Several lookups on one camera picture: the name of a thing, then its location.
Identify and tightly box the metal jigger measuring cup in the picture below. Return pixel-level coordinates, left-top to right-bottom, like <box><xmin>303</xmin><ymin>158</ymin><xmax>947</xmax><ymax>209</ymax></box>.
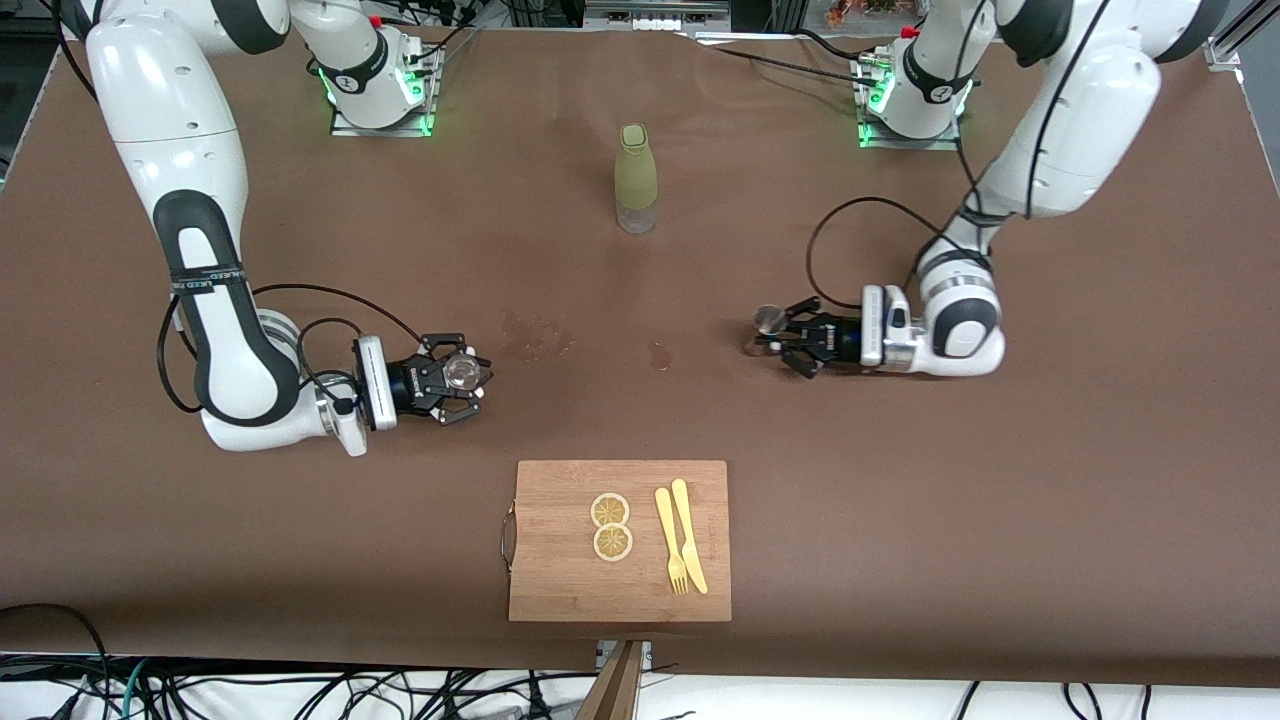
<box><xmin>740</xmin><ymin>304</ymin><xmax>788</xmax><ymax>357</ymax></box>

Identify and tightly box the brown table cover sheet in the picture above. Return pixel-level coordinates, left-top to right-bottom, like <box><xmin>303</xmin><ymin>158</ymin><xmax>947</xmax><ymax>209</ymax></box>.
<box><xmin>0</xmin><ymin>18</ymin><xmax>1280</xmax><ymax>691</ymax></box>

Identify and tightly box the yellow plastic fork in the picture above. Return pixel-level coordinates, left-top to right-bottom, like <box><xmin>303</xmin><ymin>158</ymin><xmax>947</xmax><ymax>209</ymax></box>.
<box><xmin>654</xmin><ymin>487</ymin><xmax>691</xmax><ymax>596</ymax></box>

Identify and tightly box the olive green drink bottle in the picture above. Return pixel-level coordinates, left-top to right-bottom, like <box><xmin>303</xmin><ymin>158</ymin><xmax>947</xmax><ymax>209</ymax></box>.
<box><xmin>614</xmin><ymin>123</ymin><xmax>659</xmax><ymax>235</ymax></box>

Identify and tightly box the yellow plastic knife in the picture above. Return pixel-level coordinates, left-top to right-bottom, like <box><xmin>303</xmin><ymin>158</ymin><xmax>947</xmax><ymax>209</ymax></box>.
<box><xmin>671</xmin><ymin>478</ymin><xmax>709</xmax><ymax>595</ymax></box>

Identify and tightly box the wooden beam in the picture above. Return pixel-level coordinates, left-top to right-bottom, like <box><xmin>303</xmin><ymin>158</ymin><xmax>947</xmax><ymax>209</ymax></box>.
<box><xmin>577</xmin><ymin>641</ymin><xmax>644</xmax><ymax>720</ymax></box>

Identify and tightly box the white power strip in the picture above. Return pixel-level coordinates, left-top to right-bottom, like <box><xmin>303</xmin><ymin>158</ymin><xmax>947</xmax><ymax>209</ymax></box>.
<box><xmin>585</xmin><ymin>0</ymin><xmax>731</xmax><ymax>33</ymax></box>

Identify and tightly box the aluminium corner profile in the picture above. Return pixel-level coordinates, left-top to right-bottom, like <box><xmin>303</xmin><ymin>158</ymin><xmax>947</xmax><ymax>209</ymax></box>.
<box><xmin>1205</xmin><ymin>0</ymin><xmax>1280</xmax><ymax>71</ymax></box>

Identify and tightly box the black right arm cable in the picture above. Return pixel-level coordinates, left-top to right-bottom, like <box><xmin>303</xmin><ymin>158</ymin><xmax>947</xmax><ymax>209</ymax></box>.
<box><xmin>155</xmin><ymin>283</ymin><xmax>426</xmax><ymax>416</ymax></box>

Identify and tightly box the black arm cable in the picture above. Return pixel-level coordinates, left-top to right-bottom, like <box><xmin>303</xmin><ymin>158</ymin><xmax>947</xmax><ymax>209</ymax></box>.
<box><xmin>806</xmin><ymin>0</ymin><xmax>1111</xmax><ymax>311</ymax></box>
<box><xmin>155</xmin><ymin>283</ymin><xmax>426</xmax><ymax>416</ymax></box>

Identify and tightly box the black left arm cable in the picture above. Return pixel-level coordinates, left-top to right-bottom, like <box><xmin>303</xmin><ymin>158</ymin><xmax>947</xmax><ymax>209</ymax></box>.
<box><xmin>806</xmin><ymin>0</ymin><xmax>1111</xmax><ymax>311</ymax></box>

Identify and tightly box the wooden cutting board with handle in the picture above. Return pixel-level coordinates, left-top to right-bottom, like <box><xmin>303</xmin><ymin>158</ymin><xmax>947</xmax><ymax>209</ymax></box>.
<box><xmin>499</xmin><ymin>459</ymin><xmax>733</xmax><ymax>624</ymax></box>

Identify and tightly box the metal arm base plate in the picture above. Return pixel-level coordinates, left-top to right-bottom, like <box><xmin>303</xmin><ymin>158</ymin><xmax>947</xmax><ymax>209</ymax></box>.
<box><xmin>858</xmin><ymin>120</ymin><xmax>963</xmax><ymax>152</ymax></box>
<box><xmin>330</xmin><ymin>105</ymin><xmax>437</xmax><ymax>139</ymax></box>

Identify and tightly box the black cable on table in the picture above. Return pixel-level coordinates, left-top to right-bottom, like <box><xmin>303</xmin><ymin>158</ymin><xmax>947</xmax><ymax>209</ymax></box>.
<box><xmin>676</xmin><ymin>30</ymin><xmax>881</xmax><ymax>91</ymax></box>

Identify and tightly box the metal bracket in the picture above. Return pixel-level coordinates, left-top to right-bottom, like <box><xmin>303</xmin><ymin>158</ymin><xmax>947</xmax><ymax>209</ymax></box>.
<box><xmin>597</xmin><ymin>640</ymin><xmax>653</xmax><ymax>673</ymax></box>

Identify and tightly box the teal floor cable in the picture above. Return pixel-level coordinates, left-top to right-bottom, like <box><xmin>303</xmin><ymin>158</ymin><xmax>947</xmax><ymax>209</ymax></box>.
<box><xmin>120</xmin><ymin>660</ymin><xmax>151</xmax><ymax>720</ymax></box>

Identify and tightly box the black looped floor cable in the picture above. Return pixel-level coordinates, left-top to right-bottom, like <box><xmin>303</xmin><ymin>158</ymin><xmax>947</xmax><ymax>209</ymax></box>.
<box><xmin>0</xmin><ymin>603</ymin><xmax>113</xmax><ymax>720</ymax></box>

